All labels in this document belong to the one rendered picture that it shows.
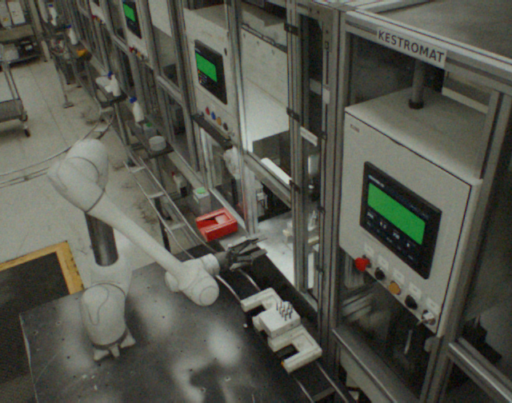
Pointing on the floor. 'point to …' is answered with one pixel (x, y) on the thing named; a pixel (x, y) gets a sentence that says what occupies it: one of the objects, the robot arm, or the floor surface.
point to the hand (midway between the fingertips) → (260, 245)
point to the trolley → (7, 110)
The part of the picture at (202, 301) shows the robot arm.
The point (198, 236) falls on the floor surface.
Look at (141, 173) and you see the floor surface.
